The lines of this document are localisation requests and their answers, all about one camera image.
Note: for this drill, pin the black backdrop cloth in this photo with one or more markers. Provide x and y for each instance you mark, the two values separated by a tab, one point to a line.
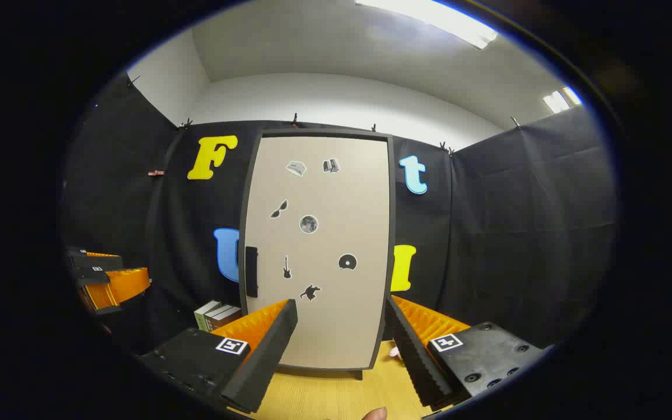
487	233

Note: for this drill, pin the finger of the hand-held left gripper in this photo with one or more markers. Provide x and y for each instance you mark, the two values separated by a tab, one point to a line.
132	283
94	261

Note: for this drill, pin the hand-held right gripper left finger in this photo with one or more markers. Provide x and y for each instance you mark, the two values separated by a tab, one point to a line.
266	361

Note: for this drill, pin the long ceiling light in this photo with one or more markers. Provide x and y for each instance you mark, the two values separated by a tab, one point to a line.
429	20

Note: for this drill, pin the small ceiling light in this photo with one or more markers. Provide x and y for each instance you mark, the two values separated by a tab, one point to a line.
560	100

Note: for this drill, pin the small white object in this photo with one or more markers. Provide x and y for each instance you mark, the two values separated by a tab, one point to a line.
394	352

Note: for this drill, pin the brown spine book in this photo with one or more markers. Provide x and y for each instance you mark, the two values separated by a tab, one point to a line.
217	315
232	318

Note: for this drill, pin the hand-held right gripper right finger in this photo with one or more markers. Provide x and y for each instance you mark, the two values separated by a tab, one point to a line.
415	361

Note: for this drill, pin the green spine book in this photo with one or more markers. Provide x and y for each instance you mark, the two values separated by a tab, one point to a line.
203	315

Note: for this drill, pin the dark grey cabinet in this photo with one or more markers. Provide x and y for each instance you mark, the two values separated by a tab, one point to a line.
392	245

